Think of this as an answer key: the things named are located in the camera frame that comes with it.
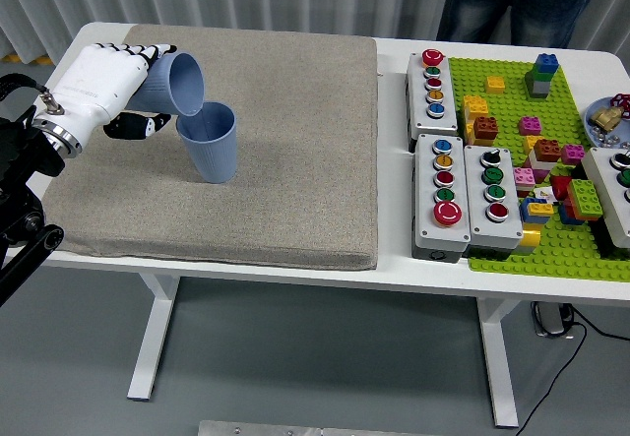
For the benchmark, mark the brass pipe fitting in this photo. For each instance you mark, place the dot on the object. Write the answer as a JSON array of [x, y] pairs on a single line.
[[605, 117]]

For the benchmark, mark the five-button box small red mushroom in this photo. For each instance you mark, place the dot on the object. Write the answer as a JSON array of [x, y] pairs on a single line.
[[445, 111]]

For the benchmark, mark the white button box black stand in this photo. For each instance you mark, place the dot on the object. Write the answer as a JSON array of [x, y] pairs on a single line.
[[603, 180]]

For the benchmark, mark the four-button box black selector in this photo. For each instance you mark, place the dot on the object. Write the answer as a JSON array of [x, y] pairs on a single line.
[[509, 219]]

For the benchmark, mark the magenta brick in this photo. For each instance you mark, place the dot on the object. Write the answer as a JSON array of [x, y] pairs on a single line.
[[573, 154], [530, 125]]

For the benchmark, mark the green studded baseplate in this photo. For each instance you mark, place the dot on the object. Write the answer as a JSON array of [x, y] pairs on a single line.
[[512, 106]]

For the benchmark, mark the person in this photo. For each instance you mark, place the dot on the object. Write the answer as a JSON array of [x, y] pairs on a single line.
[[477, 3]]

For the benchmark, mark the green-topped multicolour brick stack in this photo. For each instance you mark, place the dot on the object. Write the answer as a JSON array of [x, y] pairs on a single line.
[[585, 197]]

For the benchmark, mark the blue green grey brick tower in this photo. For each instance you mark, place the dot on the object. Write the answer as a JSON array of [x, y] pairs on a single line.
[[540, 79]]

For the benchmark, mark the blue plate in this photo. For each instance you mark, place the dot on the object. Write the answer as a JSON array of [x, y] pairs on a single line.
[[593, 113]]

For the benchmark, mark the white table leg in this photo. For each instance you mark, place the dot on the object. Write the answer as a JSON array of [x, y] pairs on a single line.
[[152, 337], [498, 367]]

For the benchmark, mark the small yellow brick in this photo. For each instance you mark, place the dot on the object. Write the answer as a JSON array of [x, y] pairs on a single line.
[[530, 143]]

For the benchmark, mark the small white warning card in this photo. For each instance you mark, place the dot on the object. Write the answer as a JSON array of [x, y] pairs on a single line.
[[545, 193]]

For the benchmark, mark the grey-brown fabric mat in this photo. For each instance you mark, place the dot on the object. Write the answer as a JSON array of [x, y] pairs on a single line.
[[295, 160]]

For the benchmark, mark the single orange-yellow brick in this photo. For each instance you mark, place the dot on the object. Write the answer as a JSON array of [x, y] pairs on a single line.
[[495, 84]]

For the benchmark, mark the yellow grey brick stack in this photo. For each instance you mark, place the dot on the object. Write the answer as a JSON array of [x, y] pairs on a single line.
[[529, 239]]

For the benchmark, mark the blue yellow brick pair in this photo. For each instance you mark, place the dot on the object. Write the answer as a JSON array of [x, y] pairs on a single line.
[[536, 209]]

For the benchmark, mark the brown white pink brick stack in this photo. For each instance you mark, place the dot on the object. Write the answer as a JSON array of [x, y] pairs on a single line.
[[546, 150]]

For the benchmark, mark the red brick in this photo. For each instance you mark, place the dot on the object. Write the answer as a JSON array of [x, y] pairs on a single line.
[[560, 187]]

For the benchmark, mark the blue ribbed plastic cup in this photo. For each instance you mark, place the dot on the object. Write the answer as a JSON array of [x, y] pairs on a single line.
[[211, 155], [157, 86]]

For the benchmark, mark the five-button box large red mushroom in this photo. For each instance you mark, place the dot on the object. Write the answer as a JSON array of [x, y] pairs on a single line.
[[425, 200]]

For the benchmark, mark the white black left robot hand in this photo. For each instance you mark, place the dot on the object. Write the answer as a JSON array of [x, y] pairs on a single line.
[[93, 81]]

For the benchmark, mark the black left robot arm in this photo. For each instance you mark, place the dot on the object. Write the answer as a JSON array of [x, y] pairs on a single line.
[[19, 145]]

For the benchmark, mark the light pink brick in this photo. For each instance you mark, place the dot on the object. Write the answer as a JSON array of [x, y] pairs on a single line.
[[523, 179]]

